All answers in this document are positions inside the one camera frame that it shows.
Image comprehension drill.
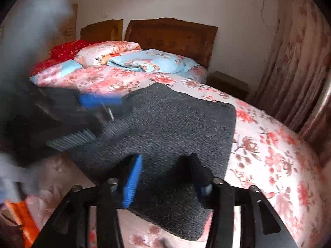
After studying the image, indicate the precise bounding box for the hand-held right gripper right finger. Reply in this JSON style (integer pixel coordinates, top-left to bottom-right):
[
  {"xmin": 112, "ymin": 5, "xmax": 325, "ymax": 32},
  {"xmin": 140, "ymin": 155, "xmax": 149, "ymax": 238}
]
[{"xmin": 190, "ymin": 153, "xmax": 299, "ymax": 248}]

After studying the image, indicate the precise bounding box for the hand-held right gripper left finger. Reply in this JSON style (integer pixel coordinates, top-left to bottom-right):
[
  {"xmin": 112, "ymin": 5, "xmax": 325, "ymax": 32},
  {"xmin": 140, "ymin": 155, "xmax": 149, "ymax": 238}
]
[{"xmin": 31, "ymin": 154, "xmax": 143, "ymax": 248}]

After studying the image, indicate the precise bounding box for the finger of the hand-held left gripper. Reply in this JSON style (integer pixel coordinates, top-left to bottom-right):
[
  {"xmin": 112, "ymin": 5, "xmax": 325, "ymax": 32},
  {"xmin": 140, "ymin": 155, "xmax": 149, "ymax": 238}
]
[
  {"xmin": 78, "ymin": 107, "xmax": 116, "ymax": 133},
  {"xmin": 48, "ymin": 86, "xmax": 124, "ymax": 109}
]

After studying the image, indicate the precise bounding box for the dark grey knitted sweater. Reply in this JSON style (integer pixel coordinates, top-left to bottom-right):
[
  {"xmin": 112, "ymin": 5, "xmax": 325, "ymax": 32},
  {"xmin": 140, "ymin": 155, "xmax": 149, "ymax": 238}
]
[{"xmin": 66, "ymin": 83, "xmax": 237, "ymax": 241}]

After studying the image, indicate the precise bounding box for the person's left forearm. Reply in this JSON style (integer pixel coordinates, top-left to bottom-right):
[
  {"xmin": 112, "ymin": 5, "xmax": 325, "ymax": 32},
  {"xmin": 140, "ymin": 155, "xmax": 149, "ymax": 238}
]
[{"xmin": 0, "ymin": 0, "xmax": 74, "ymax": 200}]

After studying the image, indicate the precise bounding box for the pink floral pillow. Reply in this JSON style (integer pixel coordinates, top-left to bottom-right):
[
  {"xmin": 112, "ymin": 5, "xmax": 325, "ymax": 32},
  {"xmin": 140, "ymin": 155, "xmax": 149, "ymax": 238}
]
[{"xmin": 75, "ymin": 41, "xmax": 142, "ymax": 67}]

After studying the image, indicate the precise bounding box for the red cloth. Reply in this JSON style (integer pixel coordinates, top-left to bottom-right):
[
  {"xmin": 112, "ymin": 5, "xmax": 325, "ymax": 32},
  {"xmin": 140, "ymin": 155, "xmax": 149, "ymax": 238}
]
[{"xmin": 30, "ymin": 39, "xmax": 97, "ymax": 77}]

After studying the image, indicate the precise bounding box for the plain wooden board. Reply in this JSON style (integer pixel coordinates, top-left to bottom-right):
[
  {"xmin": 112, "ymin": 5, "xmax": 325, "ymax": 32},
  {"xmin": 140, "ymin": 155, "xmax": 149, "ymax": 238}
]
[{"xmin": 80, "ymin": 19, "xmax": 124, "ymax": 42}]

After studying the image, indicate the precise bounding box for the folded light blue floral quilt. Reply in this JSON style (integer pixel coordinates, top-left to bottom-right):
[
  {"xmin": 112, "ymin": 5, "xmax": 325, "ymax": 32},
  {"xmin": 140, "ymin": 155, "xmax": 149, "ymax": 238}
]
[{"xmin": 106, "ymin": 49, "xmax": 200, "ymax": 73}]

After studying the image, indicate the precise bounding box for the pink floral bed cover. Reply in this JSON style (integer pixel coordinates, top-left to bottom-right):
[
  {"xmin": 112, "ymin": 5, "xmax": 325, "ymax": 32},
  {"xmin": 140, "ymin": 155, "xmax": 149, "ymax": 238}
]
[{"xmin": 26, "ymin": 66, "xmax": 325, "ymax": 248}]

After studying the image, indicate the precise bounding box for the brown cardboard box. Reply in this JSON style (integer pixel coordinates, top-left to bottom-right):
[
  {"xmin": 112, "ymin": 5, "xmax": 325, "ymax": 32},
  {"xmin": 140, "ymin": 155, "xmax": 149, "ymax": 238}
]
[{"xmin": 50, "ymin": 3, "xmax": 78, "ymax": 48}]

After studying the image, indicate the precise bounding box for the orange plastic thing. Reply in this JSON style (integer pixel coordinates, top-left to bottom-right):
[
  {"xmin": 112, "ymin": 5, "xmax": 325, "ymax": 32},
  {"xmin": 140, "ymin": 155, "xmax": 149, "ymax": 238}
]
[{"xmin": 5, "ymin": 200, "xmax": 35, "ymax": 246}]

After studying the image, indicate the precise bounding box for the carved wooden headboard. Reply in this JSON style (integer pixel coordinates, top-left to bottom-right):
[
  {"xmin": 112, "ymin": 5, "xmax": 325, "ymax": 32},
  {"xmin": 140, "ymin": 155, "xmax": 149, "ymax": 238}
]
[{"xmin": 125, "ymin": 18, "xmax": 218, "ymax": 68}]

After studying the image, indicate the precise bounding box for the brown wooden nightstand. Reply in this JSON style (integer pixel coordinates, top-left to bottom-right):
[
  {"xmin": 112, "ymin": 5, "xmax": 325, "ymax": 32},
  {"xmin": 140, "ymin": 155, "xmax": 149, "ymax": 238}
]
[{"xmin": 207, "ymin": 71, "xmax": 249, "ymax": 102}]

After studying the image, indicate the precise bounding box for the pink floral curtain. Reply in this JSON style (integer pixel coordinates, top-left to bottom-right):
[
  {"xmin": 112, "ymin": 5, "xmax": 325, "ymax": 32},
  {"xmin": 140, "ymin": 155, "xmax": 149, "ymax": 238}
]
[{"xmin": 248, "ymin": 0, "xmax": 331, "ymax": 166}]

